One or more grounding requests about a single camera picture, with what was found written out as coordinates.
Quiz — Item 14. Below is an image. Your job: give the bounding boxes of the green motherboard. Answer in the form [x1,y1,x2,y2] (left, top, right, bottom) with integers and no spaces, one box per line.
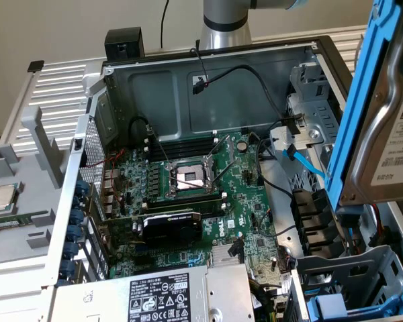
[100,129,292,305]

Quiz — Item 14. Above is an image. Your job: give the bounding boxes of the thin black looped wire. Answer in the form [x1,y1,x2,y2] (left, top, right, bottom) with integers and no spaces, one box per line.
[257,119,298,199]

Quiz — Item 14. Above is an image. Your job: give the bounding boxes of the thin panel wire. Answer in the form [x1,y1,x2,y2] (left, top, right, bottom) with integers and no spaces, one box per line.
[253,207,298,237]

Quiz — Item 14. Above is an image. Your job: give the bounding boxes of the thin metal locking lever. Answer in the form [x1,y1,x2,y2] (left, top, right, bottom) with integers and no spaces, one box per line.
[149,129,172,167]

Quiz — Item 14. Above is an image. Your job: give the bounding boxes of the CPU socket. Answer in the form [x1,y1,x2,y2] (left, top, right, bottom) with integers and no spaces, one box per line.
[164,157,222,199]

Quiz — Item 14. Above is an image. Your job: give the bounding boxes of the silver CPU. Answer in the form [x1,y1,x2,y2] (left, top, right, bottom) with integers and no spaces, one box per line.
[0,182,24,214]

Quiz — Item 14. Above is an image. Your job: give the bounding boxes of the grey parts rack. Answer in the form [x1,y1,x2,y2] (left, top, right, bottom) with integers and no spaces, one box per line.
[0,106,72,266]

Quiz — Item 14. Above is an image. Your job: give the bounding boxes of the blue card retention latch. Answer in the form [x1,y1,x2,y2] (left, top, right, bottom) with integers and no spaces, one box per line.
[58,179,90,279]

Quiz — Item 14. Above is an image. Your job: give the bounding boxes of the black graphics card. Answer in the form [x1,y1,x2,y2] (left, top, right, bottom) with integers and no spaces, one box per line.
[99,209,204,250]

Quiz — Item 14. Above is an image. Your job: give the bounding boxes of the black yellow supply wire bundle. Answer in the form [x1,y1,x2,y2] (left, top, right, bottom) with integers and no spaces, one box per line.
[248,278,289,322]

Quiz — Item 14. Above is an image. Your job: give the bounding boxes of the black plastic duct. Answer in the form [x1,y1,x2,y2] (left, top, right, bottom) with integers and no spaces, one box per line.
[290,188,345,260]

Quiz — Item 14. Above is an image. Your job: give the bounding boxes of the silver chipset heat sink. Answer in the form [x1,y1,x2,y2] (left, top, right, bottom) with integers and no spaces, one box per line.
[210,244,246,268]

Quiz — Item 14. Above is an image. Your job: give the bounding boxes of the blue hard drive caddies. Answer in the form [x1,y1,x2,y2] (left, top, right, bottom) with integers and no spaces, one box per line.
[294,244,403,318]

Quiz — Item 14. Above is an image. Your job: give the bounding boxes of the black cable with plug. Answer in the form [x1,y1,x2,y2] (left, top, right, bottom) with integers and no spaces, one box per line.
[191,64,305,135]

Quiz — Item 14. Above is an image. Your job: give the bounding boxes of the blue flat SATA wire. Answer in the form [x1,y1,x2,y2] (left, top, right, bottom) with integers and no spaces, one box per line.
[283,143,332,182]

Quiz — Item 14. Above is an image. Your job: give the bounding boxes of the black RAM slots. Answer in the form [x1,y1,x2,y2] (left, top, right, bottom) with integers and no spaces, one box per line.
[142,191,228,217]
[143,132,220,159]

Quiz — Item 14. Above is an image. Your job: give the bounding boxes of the open grey PC case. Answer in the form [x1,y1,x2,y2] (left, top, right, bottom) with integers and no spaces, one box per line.
[42,35,403,322]

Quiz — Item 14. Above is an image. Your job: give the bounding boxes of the silver socket cover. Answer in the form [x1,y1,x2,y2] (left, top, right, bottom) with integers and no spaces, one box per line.
[204,133,236,184]

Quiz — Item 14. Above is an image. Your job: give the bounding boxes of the green RAM stick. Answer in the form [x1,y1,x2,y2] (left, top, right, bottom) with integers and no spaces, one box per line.
[0,214,33,231]

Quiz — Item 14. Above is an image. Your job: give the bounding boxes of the black switch with cable loop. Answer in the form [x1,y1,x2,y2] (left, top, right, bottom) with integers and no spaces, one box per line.
[129,115,157,144]

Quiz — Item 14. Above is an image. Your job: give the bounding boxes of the red yellow power wire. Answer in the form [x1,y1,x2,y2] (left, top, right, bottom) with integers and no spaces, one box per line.
[369,203,401,250]

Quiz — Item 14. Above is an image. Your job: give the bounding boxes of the hard disk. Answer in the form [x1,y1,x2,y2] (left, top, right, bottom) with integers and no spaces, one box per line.
[324,0,403,216]

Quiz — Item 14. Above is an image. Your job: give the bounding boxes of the thin black hanging cable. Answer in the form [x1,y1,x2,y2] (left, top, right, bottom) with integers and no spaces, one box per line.
[159,0,171,48]

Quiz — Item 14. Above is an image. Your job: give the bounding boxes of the empty blue disk carrier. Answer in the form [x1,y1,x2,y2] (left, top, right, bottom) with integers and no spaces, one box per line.
[304,278,403,322]

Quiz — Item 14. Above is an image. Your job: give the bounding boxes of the grey metal drive cage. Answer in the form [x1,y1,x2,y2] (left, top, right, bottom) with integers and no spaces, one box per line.
[287,63,349,184]

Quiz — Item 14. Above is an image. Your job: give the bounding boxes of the grey power supply unit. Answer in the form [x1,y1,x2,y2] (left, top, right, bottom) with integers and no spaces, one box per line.
[53,263,256,322]

